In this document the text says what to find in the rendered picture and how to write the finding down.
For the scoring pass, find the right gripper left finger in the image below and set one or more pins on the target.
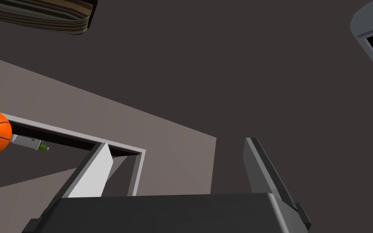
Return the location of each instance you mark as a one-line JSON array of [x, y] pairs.
[[91, 178]]

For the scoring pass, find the grey bar with green tip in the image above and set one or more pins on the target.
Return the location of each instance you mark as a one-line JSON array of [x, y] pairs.
[[28, 141]]

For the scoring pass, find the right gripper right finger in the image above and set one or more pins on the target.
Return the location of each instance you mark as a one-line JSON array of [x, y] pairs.
[[260, 171]]

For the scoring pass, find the brown wooden shelf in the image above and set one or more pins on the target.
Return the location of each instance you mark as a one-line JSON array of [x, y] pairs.
[[41, 14]]

